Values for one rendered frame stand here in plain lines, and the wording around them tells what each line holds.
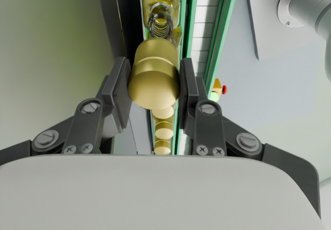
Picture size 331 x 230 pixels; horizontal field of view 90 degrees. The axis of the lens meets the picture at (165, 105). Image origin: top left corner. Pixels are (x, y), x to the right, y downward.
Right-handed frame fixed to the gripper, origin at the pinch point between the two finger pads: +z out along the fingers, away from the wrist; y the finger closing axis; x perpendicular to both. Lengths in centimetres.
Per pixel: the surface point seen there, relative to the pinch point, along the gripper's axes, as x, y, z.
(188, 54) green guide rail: -12.2, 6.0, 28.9
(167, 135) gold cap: -17.7, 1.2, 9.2
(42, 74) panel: -2.7, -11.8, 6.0
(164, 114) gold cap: -12.1, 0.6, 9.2
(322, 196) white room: -405, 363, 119
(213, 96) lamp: -35, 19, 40
